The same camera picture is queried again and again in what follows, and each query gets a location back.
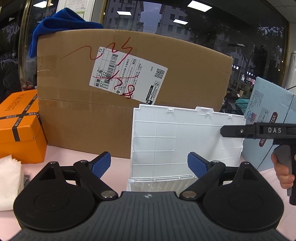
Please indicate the white plastic storage box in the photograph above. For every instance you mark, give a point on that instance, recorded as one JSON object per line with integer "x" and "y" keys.
{"x": 166, "y": 134}

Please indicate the light blue cardboard box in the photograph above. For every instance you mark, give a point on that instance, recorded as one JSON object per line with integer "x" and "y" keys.
{"x": 266, "y": 102}

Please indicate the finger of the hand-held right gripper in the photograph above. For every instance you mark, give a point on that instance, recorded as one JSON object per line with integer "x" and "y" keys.
{"x": 235, "y": 131}

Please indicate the orange box with black ribbon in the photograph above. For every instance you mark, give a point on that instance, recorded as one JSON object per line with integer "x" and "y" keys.
{"x": 23, "y": 139}

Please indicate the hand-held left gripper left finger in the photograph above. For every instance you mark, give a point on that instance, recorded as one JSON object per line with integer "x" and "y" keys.
{"x": 101, "y": 163}

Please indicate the pink desktop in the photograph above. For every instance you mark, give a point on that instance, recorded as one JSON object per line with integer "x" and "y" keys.
{"x": 119, "y": 169}

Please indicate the blue cloth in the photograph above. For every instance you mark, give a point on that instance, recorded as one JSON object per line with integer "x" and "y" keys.
{"x": 57, "y": 20}

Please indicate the white paper notice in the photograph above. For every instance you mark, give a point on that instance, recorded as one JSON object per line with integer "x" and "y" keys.
{"x": 78, "y": 5}

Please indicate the white tissue paper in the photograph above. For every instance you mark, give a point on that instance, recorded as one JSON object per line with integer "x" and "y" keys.
{"x": 9, "y": 180}

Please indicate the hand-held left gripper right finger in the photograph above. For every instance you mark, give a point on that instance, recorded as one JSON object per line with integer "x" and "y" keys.
{"x": 196, "y": 163}

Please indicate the dark bag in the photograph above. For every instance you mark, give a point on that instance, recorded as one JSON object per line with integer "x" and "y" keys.
{"x": 9, "y": 78}

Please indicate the brown cardboard box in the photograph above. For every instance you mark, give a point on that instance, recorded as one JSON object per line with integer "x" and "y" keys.
{"x": 69, "y": 115}

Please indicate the person's right hand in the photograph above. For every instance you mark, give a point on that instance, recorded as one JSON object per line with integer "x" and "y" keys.
{"x": 283, "y": 179}

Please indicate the small grey object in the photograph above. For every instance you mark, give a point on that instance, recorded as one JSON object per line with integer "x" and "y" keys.
{"x": 26, "y": 180}

